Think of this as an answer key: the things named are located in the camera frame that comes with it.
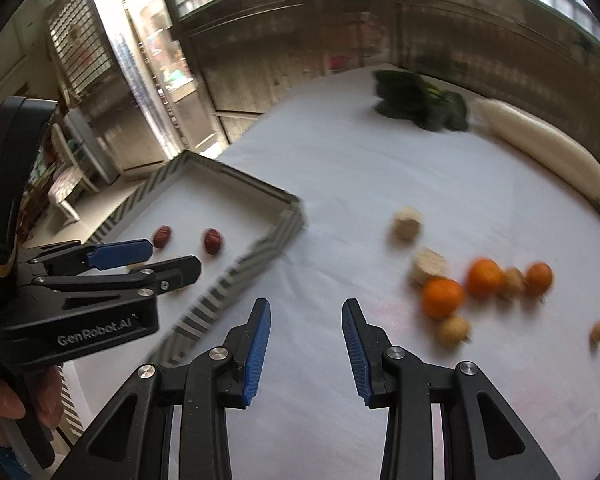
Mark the white chair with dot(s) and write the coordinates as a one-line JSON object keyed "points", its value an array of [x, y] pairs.
{"points": [[62, 185]]}

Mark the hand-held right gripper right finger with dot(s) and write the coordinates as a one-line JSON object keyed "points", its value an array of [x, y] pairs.
{"points": [[355, 355]]}

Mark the brown longan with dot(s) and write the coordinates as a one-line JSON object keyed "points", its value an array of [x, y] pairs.
{"points": [[513, 281], [453, 331], [599, 331]]}

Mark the beige crumbly chunk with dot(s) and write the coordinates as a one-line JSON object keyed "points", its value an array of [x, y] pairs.
{"points": [[429, 266], [407, 222]]}

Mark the white radish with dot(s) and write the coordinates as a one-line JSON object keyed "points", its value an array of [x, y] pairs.
{"points": [[530, 135]]}

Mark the lattice window screen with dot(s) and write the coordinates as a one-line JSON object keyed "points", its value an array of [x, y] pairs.
{"points": [[80, 40]]}

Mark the striped shallow tray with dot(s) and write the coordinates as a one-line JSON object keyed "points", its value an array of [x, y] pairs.
{"points": [[260, 255]]}

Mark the person's left hand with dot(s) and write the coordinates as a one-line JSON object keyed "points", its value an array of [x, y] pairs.
{"points": [[0, 400]]}

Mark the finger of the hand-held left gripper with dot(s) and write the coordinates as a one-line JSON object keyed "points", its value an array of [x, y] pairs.
{"points": [[120, 254], [180, 270]]}

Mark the green leafy vegetable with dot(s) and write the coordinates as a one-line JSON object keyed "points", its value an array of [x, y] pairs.
{"points": [[420, 100]]}

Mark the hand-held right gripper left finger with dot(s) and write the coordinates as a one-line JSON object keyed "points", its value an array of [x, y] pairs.
{"points": [[257, 355]]}

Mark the orange mandarin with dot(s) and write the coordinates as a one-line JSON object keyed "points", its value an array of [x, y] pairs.
{"points": [[442, 298], [538, 278], [485, 276]]}

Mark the white refrigerator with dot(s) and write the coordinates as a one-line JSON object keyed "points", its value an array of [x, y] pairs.
{"points": [[87, 145]]}

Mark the metal glass door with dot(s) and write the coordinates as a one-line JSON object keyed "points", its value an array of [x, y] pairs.
{"points": [[150, 75]]}

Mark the red date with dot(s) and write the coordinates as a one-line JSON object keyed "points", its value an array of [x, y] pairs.
{"points": [[212, 241], [162, 236]]}

